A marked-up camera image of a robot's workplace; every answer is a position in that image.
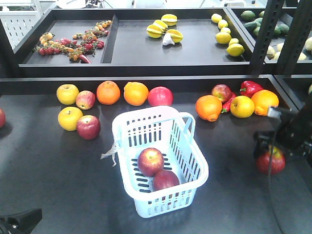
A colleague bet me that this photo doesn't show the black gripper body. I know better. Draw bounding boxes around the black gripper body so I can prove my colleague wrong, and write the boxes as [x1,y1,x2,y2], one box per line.
[275,97,312,156]

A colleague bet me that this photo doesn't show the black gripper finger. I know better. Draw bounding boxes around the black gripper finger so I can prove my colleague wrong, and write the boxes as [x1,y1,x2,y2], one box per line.
[0,208,42,234]
[253,131,275,158]

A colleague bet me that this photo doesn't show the light blue plastic basket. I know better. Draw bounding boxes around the light blue plastic basket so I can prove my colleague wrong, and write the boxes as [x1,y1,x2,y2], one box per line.
[112,106,209,218]

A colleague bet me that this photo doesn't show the orange fruit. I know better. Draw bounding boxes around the orange fruit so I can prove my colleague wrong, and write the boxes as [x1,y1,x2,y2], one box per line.
[97,80,120,105]
[195,95,222,122]
[124,82,149,106]
[251,89,279,116]

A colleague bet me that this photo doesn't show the red chili pepper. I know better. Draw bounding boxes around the red chili pepper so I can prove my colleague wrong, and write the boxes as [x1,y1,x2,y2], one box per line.
[221,92,236,113]

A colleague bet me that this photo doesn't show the red bell pepper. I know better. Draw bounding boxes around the red bell pepper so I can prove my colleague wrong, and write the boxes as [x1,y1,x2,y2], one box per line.
[240,80,264,98]

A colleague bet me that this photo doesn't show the red apple by pepper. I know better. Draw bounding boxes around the red apple by pepper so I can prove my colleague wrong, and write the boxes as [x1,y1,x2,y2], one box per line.
[212,84,232,103]

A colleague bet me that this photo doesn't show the black wooden display stand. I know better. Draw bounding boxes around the black wooden display stand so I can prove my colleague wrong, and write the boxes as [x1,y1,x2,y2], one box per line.
[0,8,312,234]

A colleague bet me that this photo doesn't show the yellow lemon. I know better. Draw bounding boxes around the yellow lemon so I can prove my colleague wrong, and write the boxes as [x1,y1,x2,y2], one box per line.
[215,32,232,44]
[226,43,245,57]

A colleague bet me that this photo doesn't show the red apple back row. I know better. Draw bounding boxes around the red apple back row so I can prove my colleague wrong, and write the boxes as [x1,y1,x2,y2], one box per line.
[148,86,174,107]

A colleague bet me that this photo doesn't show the red apple beside yellow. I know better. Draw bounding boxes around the red apple beside yellow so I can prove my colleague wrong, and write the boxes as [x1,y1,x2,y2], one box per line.
[77,115,100,140]

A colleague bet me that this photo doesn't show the clear plastic tag strip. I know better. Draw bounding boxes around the clear plastic tag strip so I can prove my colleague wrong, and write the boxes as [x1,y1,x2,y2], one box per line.
[100,141,120,167]

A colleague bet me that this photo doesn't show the yellow starfruit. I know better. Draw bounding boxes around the yellow starfruit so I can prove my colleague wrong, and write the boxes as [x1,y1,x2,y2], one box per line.
[167,29,183,43]
[146,19,168,39]
[161,14,178,26]

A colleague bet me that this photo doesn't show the small pink apple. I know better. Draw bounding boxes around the small pink apple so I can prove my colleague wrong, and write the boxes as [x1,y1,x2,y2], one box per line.
[76,90,96,110]

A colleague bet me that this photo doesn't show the white garlic bulb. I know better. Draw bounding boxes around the white garlic bulb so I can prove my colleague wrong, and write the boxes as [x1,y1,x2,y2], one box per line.
[162,33,175,46]

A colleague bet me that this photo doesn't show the cherry tomato vine pile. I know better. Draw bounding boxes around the cherry tomato vine pile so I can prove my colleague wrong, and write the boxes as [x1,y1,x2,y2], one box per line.
[33,20,113,63]

